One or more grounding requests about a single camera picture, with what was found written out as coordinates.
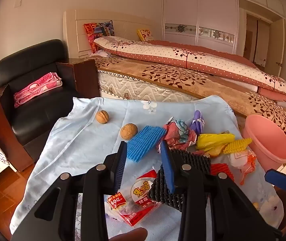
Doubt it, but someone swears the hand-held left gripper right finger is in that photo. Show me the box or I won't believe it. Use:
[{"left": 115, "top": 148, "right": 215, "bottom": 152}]
[{"left": 159, "top": 141, "right": 282, "bottom": 241}]

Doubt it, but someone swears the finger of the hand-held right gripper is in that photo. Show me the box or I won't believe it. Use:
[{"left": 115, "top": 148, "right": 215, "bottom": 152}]
[{"left": 264, "top": 168, "right": 286, "bottom": 196}]

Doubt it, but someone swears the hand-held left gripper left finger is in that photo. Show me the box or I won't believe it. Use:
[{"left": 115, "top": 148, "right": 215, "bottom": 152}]
[{"left": 11, "top": 141, "right": 128, "bottom": 241}]

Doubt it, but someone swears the black foam net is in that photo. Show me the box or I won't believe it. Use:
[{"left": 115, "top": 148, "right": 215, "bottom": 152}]
[{"left": 148, "top": 149, "right": 211, "bottom": 212}]

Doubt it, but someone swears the blue foam net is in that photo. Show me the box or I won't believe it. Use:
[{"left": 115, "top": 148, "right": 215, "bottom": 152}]
[{"left": 126, "top": 126, "right": 167, "bottom": 163}]

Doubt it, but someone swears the floral paper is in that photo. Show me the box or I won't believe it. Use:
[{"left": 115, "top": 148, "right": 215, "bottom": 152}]
[{"left": 158, "top": 117, "right": 198, "bottom": 153}]

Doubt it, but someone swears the pink plastic bucket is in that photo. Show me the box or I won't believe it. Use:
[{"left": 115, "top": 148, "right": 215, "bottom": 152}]
[{"left": 241, "top": 114, "right": 286, "bottom": 170}]

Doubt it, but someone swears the white orange snack packet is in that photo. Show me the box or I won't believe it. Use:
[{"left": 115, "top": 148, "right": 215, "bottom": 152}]
[{"left": 227, "top": 149, "right": 257, "bottom": 185}]

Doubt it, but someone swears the orange peel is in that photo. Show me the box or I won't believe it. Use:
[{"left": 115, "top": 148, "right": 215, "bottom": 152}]
[{"left": 203, "top": 143, "right": 227, "bottom": 157}]

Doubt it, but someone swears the person's left hand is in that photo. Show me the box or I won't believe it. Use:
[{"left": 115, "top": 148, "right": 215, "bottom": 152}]
[{"left": 109, "top": 227, "right": 149, "bottom": 241}]

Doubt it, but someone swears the red white snack packet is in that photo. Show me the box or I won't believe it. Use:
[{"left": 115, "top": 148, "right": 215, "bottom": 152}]
[{"left": 106, "top": 169, "right": 162, "bottom": 228}]

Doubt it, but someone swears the walnut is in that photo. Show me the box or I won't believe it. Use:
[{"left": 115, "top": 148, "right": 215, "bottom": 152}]
[
  {"left": 95, "top": 110, "right": 110, "bottom": 124},
  {"left": 120, "top": 123, "right": 138, "bottom": 140}
]

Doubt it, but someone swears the yellow plastic bag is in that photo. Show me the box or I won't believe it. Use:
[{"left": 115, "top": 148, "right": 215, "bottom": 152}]
[{"left": 195, "top": 132, "right": 236, "bottom": 151}]

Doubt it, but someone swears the red foam net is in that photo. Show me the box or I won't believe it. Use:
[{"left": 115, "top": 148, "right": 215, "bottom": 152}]
[{"left": 209, "top": 163, "right": 235, "bottom": 182}]

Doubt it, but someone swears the purple wrapper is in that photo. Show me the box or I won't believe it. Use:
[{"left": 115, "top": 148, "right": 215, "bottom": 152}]
[{"left": 190, "top": 110, "right": 205, "bottom": 136}]

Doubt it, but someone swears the light blue tablecloth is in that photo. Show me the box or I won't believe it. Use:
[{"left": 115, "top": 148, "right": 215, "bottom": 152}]
[{"left": 9, "top": 95, "right": 285, "bottom": 241}]

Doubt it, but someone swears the yellow foam net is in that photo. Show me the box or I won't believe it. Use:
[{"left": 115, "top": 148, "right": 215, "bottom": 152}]
[{"left": 223, "top": 138, "right": 253, "bottom": 154}]

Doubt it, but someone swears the white quilted mattress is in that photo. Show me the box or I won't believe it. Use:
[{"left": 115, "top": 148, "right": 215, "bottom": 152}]
[{"left": 96, "top": 70, "right": 201, "bottom": 102}]

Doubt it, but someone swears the bed with leaf-pattern blanket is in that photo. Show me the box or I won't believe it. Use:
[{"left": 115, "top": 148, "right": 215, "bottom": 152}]
[{"left": 93, "top": 55, "right": 286, "bottom": 146}]

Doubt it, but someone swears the black leather armchair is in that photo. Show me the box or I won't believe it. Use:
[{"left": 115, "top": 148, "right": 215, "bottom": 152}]
[{"left": 0, "top": 39, "right": 88, "bottom": 147}]

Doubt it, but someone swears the dark wooden nightstand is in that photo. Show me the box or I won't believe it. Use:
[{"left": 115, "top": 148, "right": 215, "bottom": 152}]
[{"left": 56, "top": 58, "right": 99, "bottom": 98}]

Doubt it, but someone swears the folded polka dot quilt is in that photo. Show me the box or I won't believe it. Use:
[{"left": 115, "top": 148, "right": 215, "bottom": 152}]
[{"left": 93, "top": 36, "right": 286, "bottom": 109}]

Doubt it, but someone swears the pink folded towel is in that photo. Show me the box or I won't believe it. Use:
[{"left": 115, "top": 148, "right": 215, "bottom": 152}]
[{"left": 14, "top": 72, "right": 63, "bottom": 108}]

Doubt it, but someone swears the yellow flower pillow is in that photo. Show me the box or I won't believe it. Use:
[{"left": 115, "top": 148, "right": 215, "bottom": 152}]
[{"left": 136, "top": 28, "right": 155, "bottom": 42}]

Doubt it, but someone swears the colourful printed pillow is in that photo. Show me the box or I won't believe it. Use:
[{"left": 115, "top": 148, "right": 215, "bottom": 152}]
[{"left": 83, "top": 20, "right": 115, "bottom": 54}]

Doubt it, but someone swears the white door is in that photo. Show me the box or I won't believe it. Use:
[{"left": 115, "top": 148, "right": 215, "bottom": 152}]
[{"left": 271, "top": 19, "right": 286, "bottom": 77}]

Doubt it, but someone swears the white bed headboard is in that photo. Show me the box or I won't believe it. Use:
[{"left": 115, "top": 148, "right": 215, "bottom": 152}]
[{"left": 63, "top": 10, "right": 156, "bottom": 59}]

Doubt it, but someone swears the white sliding door wardrobe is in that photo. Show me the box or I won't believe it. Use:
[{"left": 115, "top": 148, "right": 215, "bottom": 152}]
[{"left": 162, "top": 0, "right": 286, "bottom": 56}]

